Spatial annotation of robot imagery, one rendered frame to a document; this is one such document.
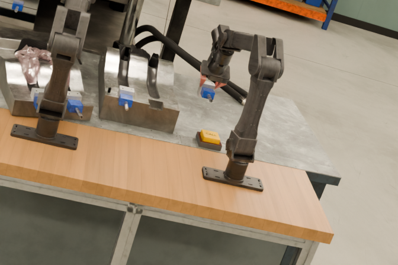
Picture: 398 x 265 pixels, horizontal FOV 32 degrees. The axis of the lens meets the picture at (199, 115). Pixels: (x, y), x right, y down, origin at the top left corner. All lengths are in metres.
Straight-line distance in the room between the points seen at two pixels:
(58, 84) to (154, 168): 0.40
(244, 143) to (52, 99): 0.60
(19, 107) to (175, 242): 0.80
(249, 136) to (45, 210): 0.80
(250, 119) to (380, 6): 7.40
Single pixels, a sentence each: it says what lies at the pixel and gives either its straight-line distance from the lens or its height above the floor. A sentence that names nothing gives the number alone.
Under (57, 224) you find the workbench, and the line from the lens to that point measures 2.56.
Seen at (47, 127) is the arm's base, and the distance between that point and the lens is 2.11.
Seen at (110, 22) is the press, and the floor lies 0.79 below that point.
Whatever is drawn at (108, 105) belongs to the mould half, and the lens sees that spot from 2.35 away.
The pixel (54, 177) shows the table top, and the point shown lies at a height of 0.79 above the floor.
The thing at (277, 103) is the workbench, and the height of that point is 0.80.
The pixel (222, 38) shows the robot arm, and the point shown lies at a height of 1.17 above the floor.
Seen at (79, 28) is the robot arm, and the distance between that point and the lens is 1.90.
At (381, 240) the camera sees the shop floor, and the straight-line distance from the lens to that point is 4.10.
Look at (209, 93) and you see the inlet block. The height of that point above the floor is 0.94.
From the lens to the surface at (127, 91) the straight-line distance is 2.34.
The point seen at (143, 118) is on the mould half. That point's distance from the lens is 2.38.
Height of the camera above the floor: 1.77
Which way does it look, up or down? 22 degrees down
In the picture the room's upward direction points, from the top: 18 degrees clockwise
